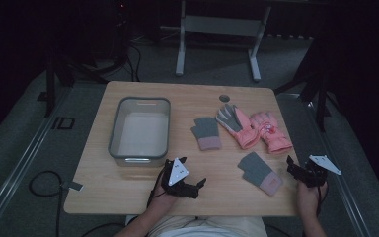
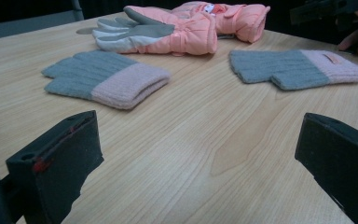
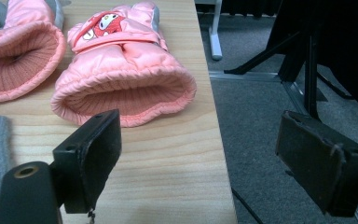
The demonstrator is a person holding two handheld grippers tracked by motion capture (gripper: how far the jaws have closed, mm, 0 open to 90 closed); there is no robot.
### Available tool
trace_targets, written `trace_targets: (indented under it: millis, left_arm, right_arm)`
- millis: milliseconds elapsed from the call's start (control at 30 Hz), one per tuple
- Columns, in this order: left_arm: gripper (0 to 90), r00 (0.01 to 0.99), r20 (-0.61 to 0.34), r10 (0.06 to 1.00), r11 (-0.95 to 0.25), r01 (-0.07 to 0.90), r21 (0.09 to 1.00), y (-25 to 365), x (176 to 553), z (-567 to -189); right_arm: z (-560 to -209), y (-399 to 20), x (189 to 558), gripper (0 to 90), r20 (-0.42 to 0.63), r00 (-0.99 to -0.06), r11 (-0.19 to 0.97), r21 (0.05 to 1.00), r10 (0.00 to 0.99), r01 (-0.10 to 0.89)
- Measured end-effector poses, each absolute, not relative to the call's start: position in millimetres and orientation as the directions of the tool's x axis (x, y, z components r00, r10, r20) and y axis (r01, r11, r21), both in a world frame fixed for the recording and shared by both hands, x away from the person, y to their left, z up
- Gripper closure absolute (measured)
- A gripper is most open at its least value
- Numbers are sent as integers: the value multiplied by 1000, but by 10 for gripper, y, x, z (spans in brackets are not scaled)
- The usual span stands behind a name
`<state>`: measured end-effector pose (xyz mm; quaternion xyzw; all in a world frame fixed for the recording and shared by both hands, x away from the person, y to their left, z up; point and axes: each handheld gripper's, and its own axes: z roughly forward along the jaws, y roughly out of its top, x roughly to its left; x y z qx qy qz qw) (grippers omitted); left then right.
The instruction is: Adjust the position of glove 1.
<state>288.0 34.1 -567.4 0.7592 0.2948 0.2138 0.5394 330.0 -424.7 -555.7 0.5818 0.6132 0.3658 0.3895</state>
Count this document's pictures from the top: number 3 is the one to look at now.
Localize white metal desk frame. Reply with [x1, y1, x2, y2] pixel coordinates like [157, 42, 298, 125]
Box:
[195, 0, 224, 62]

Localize pink padded glove grey palm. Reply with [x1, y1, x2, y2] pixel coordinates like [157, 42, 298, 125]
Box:
[0, 0, 68, 105]

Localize black tripod stand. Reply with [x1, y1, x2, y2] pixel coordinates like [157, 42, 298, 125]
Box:
[223, 18, 355, 120]

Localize pink padded glove cartoon print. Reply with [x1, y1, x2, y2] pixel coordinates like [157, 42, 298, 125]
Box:
[49, 1, 198, 128]

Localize metal floor rail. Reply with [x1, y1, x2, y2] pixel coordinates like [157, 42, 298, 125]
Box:
[208, 70, 311, 116]

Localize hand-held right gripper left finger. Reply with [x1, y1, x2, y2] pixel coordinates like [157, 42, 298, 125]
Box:
[51, 108, 123, 216]

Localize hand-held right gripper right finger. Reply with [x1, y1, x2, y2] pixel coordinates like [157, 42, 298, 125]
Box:
[274, 110, 358, 217]

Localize black floor cable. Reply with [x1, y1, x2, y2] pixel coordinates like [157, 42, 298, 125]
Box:
[230, 187, 256, 224]

